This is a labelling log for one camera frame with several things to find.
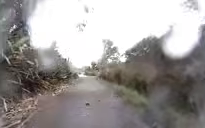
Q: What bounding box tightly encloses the dirt verge with dry stalks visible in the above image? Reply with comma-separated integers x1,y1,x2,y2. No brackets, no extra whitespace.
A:
0,79,75,128

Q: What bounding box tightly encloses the row of dark bushes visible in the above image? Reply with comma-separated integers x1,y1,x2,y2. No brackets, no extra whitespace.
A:
97,19,205,128

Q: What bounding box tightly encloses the grass verge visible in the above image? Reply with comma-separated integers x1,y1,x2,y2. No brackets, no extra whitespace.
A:
103,78,178,128

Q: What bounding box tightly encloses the grey asphalt road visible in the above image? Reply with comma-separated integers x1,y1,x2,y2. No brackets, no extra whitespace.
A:
22,75,152,128

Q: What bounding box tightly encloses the bare pale tree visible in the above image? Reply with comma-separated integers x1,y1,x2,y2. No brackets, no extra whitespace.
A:
99,38,121,66

